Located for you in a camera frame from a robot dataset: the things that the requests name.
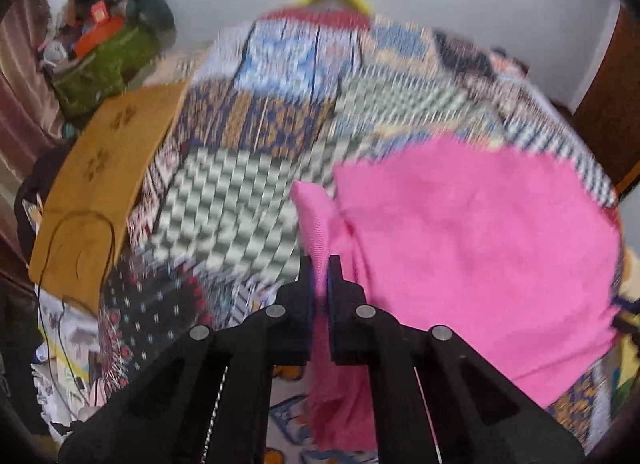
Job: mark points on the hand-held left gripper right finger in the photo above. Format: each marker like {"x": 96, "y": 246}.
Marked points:
{"x": 347, "y": 324}

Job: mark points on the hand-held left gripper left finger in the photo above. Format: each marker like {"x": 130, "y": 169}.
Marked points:
{"x": 295, "y": 324}

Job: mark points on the pink button shirt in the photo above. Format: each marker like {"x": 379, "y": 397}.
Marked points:
{"x": 450, "y": 244}

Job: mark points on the patchwork printed blanket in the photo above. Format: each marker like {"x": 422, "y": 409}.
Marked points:
{"x": 240, "y": 168}

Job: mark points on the white printed cloth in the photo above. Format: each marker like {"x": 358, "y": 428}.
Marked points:
{"x": 65, "y": 349}

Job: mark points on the yellow paw print mat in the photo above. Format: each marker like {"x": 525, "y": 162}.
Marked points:
{"x": 105, "y": 168}

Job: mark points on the green patterned storage bag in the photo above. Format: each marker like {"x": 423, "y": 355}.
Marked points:
{"x": 100, "y": 68}

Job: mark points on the orange box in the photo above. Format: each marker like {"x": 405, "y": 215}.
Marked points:
{"x": 97, "y": 36}

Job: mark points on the striped pink curtain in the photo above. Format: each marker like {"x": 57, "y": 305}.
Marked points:
{"x": 20, "y": 108}

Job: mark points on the teal plush toy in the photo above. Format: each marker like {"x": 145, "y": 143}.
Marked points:
{"x": 147, "y": 3}

